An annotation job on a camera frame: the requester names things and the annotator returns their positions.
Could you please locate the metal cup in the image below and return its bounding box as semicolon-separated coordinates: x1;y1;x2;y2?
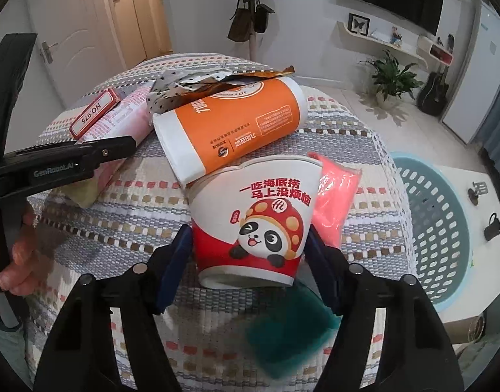
448;309;486;346

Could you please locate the black phone stand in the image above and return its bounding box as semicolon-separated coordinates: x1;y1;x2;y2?
467;180;489;205

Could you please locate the black guitar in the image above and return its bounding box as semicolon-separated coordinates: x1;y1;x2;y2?
415;63;450;116

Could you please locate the black mug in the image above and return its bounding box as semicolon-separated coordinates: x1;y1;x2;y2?
484;212;500;242

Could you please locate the white door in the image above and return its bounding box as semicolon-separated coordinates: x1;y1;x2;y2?
25;0;128;109

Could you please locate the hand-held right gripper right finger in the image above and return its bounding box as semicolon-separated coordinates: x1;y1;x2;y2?
305;229;465;392

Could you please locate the white standing air conditioner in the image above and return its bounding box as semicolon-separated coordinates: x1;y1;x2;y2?
442;0;500;144

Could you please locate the pink plastic packet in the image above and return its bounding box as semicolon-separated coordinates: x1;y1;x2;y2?
307;152;363;250

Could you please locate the orange paper cup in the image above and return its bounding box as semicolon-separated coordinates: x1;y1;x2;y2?
152;77;308;185

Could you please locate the green potted plant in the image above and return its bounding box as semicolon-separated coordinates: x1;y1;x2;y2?
359;49;425;110

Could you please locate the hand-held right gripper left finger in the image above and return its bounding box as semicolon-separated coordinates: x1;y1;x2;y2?
33;224;193;392

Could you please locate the pink tissue packet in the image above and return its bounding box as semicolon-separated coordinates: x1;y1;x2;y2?
76;85;157;197

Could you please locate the white curved low wall shelf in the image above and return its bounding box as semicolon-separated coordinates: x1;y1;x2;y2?
336;20;428;68

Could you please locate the black handbag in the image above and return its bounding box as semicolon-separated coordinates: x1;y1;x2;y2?
253;3;275;33

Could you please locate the blue beige curtain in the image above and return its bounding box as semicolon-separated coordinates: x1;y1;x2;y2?
476;102;500;180

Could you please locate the brown handbag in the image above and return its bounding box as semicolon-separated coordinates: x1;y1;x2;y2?
227;0;254;42

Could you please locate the red panda paper cup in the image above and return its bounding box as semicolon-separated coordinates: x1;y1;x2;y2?
185;155;325;290

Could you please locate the beige hallway door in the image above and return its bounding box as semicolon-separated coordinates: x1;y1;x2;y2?
105;0;171;60

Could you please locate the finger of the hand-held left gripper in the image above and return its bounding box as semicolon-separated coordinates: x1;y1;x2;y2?
76;135;137;172

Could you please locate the red white small box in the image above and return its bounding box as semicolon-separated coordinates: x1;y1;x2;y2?
69;87;121;139

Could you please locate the blue laundry basket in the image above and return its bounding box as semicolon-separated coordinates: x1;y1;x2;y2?
389;152;473;307

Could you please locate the red white box shelf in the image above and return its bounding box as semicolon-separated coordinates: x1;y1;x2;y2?
417;35;455;66

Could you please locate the white coffee table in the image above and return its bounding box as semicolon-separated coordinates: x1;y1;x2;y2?
391;151;500;335

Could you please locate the yellow packet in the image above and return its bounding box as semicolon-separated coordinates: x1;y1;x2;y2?
66;167;112;209

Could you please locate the framed butterfly picture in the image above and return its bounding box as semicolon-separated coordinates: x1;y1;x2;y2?
348;13;370;35

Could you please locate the person's left hand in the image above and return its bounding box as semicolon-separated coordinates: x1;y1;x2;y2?
0;203;44;292

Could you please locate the polka dot snack wrapper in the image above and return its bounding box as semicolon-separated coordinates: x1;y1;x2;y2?
146;64;295;117

